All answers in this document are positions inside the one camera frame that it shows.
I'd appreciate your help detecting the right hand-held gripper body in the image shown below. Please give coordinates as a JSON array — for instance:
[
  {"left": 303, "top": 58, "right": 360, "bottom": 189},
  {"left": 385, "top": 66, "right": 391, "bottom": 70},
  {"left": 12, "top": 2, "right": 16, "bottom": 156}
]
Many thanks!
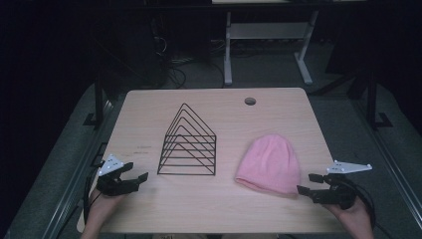
[{"left": 311, "top": 159, "right": 373, "bottom": 211}]

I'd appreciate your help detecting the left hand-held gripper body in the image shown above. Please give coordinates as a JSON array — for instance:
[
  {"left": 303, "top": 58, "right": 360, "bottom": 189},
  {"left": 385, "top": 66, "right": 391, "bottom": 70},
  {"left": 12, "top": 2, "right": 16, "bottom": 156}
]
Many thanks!
[{"left": 96, "top": 153, "right": 140, "bottom": 197}]

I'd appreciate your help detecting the pink knit beanie hat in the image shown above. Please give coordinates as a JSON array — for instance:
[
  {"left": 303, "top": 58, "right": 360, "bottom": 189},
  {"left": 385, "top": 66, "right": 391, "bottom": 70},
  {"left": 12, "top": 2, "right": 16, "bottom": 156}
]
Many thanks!
[{"left": 234, "top": 133, "right": 302, "bottom": 197}]

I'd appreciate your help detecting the person's left hand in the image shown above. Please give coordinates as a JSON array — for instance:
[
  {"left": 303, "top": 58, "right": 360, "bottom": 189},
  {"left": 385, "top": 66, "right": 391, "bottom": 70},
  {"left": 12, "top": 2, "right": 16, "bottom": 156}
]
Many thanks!
[{"left": 85, "top": 187, "right": 127, "bottom": 231}]

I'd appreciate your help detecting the person's right hand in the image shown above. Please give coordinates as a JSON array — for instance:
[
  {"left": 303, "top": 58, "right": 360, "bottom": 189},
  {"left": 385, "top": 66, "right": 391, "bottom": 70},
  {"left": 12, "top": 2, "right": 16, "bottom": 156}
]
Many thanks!
[{"left": 322, "top": 196, "right": 374, "bottom": 234}]

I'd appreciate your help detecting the black metal stand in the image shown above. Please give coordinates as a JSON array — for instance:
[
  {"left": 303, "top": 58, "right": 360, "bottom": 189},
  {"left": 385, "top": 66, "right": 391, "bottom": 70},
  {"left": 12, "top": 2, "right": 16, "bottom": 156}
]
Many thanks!
[
  {"left": 83, "top": 74, "right": 108, "bottom": 127},
  {"left": 364, "top": 71, "right": 394, "bottom": 131}
]

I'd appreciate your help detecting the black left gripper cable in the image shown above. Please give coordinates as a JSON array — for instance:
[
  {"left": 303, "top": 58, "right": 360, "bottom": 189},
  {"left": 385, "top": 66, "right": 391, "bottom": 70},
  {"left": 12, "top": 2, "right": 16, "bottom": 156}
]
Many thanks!
[{"left": 82, "top": 167, "right": 103, "bottom": 225}]

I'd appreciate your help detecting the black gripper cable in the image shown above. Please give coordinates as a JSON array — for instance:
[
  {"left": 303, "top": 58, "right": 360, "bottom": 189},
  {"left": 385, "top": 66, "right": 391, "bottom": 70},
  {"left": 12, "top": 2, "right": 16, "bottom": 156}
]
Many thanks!
[
  {"left": 344, "top": 177, "right": 378, "bottom": 231},
  {"left": 82, "top": 167, "right": 103, "bottom": 225}
]

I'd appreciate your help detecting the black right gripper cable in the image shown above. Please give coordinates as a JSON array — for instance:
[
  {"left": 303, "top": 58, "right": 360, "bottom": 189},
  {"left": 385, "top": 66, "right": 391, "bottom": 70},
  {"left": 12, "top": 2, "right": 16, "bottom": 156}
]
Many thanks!
[{"left": 344, "top": 177, "right": 378, "bottom": 231}]

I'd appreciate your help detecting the grey metal rail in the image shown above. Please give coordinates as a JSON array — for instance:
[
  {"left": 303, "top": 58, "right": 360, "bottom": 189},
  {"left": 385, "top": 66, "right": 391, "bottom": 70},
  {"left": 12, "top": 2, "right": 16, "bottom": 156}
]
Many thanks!
[
  {"left": 41, "top": 99, "right": 115, "bottom": 239},
  {"left": 351, "top": 99, "right": 422, "bottom": 222}
]

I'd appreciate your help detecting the black wire file rack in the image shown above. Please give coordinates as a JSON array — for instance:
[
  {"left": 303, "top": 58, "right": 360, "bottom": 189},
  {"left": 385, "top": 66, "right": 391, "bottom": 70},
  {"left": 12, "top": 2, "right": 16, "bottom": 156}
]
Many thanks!
[{"left": 156, "top": 103, "right": 218, "bottom": 176}]

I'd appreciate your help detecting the bundle of floor cables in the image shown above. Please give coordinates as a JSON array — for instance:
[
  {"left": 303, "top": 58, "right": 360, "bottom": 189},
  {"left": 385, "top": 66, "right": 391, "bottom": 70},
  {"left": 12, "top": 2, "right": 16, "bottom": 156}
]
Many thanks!
[{"left": 150, "top": 34, "right": 227, "bottom": 91}]

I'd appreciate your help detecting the white metal table frame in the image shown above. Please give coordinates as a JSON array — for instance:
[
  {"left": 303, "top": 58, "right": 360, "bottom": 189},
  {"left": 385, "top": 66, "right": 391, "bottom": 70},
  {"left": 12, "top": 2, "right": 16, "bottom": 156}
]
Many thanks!
[{"left": 223, "top": 9, "right": 320, "bottom": 86}]

